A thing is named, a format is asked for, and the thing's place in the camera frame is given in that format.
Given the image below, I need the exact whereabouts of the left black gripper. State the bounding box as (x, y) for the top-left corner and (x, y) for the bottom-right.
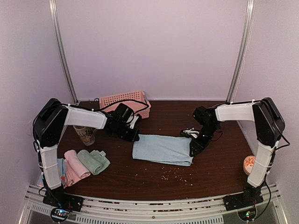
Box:
(115, 121), (140, 142)

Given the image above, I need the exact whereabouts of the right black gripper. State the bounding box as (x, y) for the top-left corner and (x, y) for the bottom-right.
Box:
(190, 123), (219, 156)

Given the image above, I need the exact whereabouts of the light blue towel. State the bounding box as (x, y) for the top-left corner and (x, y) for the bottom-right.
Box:
(132, 134), (193, 167)

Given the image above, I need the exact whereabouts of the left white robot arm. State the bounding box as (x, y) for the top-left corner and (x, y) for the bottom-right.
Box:
(33, 98), (142, 207)

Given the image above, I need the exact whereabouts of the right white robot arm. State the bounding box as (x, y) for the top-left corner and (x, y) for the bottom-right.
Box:
(182, 97), (285, 206)

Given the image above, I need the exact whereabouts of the pink plastic basket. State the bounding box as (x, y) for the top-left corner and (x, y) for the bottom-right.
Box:
(100, 91), (151, 119)

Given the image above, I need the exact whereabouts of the patterned ceramic mug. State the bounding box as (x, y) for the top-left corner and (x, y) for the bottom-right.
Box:
(73, 126), (96, 146)

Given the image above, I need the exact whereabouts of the green rolled towel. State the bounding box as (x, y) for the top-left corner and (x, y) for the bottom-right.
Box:
(77, 149), (111, 175)

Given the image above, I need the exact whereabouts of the orange patterned coaster stack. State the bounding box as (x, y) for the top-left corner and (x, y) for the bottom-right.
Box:
(243, 155), (255, 175)

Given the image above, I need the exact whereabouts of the pink towel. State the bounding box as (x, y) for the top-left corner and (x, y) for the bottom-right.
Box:
(64, 150), (91, 188)

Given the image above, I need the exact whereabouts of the blue patterned towel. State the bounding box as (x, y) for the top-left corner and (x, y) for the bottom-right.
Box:
(37, 158), (67, 187)

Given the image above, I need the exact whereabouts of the right circuit board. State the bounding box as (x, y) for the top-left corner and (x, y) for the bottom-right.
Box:
(237, 208), (257, 222)

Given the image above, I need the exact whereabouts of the circuit board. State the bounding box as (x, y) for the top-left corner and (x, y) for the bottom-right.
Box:
(237, 208), (257, 222)
(50, 208), (70, 223)

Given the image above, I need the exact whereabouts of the left circuit board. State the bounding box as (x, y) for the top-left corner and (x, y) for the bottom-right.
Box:
(50, 208), (70, 223)

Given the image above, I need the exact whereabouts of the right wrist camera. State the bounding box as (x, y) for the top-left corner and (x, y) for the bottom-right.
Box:
(180, 128), (199, 139)

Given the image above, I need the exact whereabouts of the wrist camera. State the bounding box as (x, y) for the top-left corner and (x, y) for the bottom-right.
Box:
(180, 128), (199, 139)
(128, 114), (142, 129)

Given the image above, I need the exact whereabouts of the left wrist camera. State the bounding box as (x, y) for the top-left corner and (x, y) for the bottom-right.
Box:
(128, 114), (142, 129)

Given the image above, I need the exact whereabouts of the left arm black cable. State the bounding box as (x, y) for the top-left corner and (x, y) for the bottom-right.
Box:
(93, 99), (150, 117)

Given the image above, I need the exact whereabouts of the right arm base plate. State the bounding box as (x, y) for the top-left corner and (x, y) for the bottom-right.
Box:
(223, 192), (263, 211)

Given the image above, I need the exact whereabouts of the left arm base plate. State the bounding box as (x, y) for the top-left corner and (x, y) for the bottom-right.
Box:
(43, 194), (84, 212)

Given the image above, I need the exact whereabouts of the left aluminium post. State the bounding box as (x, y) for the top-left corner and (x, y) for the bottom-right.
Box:
(49, 0), (78, 104)

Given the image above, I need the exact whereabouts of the aluminium post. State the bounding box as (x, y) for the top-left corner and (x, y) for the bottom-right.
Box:
(49, 0), (78, 104)
(226, 0), (256, 103)

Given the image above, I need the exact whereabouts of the right aluminium post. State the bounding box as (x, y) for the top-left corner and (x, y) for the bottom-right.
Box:
(226, 0), (256, 103)

